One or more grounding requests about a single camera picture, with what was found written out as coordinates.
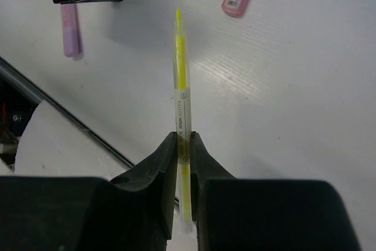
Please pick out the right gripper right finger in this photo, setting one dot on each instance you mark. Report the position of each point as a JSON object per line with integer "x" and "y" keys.
{"x": 264, "y": 214}

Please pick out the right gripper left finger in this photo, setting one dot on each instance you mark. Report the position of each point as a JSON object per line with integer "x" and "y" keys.
{"x": 133, "y": 211}

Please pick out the yellow highlighter pen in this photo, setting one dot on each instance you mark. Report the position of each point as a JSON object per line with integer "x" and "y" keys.
{"x": 183, "y": 122}

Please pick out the pink purple highlighter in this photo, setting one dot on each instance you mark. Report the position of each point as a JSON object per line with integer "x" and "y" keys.
{"x": 70, "y": 30}

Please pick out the silver foil tape sheet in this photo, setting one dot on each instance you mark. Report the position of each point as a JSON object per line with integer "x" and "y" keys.
{"x": 51, "y": 145}

